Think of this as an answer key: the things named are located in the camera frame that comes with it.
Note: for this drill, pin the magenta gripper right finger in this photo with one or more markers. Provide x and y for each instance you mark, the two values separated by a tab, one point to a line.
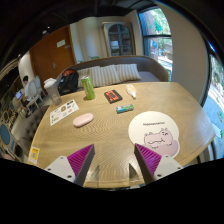
153	165

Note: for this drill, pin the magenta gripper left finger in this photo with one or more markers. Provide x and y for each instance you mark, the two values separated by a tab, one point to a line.
73	168

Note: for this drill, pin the white hippo mouse pad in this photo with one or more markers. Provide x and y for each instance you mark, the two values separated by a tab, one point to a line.
156	131

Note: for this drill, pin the pink computer mouse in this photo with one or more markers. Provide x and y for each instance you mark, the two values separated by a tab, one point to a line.
83	119

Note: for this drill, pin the yellow white sticker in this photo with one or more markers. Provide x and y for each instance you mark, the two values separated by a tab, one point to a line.
34	154

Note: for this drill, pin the white sticker sheet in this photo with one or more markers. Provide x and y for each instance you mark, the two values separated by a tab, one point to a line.
63	111

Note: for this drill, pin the green blue candy pack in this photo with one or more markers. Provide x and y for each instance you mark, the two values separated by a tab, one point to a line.
125	108

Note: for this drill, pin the black red card box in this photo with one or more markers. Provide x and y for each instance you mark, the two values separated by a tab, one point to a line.
112	96

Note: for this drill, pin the black red backpack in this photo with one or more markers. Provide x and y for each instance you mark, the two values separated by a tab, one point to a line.
69	82

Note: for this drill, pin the seated person in white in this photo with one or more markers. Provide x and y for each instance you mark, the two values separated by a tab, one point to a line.
25	88

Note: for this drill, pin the green drink can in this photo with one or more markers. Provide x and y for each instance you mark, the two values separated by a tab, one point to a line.
88	87

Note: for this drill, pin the clear plastic cup with lid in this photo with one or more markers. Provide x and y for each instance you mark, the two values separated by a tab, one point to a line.
51	88

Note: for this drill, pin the striped cushion left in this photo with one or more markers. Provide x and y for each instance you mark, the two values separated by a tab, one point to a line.
94	73

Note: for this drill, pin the striped cushion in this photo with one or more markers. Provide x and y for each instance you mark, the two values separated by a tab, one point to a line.
127	72
110	75
94	73

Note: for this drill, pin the grey curved sofa bench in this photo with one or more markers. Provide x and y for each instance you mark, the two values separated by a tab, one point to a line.
149	69

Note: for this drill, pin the striped cushion right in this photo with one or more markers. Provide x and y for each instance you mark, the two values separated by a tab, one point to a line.
127	72

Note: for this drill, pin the striped cushion middle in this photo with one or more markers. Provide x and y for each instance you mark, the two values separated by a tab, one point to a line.
110	75

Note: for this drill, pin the brown wooden door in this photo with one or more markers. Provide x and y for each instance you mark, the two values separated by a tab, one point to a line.
53	54

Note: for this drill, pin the dark framed window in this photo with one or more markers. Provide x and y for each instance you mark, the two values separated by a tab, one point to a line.
157	40

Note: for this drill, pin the arched glass cabinet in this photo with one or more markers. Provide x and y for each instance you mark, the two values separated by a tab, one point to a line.
119	38

